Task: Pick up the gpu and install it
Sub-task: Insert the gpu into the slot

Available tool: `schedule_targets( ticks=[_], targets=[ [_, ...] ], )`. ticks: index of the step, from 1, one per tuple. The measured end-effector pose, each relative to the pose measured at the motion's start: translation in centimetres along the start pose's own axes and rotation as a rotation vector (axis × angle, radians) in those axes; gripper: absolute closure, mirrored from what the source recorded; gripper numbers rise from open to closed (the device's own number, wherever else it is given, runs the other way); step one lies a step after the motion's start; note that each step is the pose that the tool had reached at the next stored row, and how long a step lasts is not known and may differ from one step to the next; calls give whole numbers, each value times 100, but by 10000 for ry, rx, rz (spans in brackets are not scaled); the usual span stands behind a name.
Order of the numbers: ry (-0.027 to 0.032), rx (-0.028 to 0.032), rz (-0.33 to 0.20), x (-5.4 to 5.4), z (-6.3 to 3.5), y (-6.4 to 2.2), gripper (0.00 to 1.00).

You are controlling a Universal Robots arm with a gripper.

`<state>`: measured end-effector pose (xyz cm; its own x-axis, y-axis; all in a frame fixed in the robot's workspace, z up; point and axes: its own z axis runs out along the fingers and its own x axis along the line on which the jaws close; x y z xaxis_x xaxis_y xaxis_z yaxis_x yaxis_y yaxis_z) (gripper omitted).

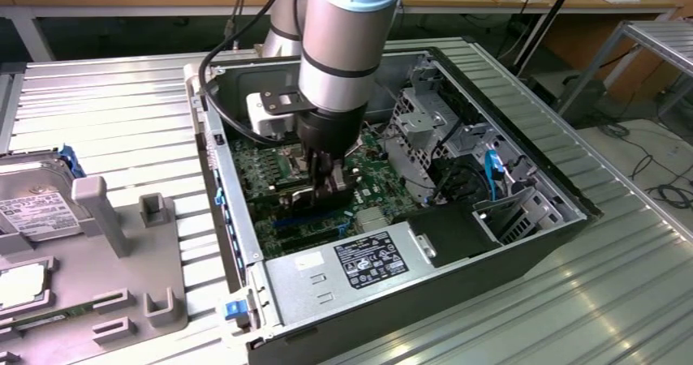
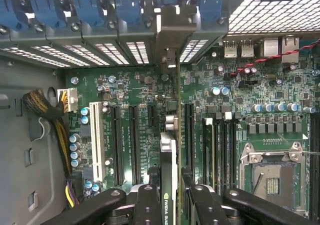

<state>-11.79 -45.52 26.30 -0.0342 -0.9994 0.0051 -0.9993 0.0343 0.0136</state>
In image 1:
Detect silver perforated disk bay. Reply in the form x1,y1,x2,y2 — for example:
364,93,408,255
470,184,589,247

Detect green motherboard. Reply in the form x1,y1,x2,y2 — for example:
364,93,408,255
229,119,428,259

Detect thin hanging cable with plug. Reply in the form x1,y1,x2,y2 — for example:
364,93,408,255
224,0,249,50

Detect grey parts rack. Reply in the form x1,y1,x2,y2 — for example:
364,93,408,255
0,174,192,365

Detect long wooden desk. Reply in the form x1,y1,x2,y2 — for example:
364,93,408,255
0,0,685,64

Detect aluminium frame table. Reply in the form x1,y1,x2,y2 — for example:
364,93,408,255
555,18,693,118

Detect black slanted pole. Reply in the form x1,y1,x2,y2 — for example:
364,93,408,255
511,0,583,68

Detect black floor cables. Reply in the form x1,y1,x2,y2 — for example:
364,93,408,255
627,141,693,211

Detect thick robot cable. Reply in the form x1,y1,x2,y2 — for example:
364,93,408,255
197,0,304,147

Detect large blue case latch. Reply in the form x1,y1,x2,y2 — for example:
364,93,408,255
223,299,249,321

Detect black graphics card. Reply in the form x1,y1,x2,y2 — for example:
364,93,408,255
248,170,358,222

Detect blue disk bracket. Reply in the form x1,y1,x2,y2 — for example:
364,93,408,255
56,144,88,180

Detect black plastic shroud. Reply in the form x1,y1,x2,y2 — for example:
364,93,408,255
392,200,505,268

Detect silver CPU chip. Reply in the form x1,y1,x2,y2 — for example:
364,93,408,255
0,265,48,313

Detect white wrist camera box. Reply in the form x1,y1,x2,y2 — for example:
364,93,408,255
245,90,318,141

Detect silver chipset heat sink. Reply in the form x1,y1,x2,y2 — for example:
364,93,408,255
354,208,392,226

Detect grey power supply unit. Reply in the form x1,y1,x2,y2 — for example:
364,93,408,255
261,221,438,328

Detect loose green RAM stick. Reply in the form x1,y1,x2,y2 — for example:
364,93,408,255
0,295,117,330

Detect black open PC case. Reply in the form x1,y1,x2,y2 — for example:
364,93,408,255
183,36,602,365

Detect long black expansion slot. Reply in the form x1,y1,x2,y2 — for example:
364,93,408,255
278,230,340,252

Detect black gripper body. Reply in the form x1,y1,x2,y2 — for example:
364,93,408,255
295,101,370,161

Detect blue data wire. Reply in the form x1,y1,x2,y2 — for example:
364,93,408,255
483,148,507,202

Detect silver metal disk bay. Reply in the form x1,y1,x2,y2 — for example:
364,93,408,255
384,87,523,195

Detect dark equipment box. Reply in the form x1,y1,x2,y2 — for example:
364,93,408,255
527,71,605,125

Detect silver hard disk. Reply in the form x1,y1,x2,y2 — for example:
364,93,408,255
0,149,91,244

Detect black power wire bundle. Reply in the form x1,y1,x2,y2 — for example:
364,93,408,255
424,156,491,210

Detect blue expansion slot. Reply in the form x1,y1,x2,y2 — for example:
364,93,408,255
272,213,330,228

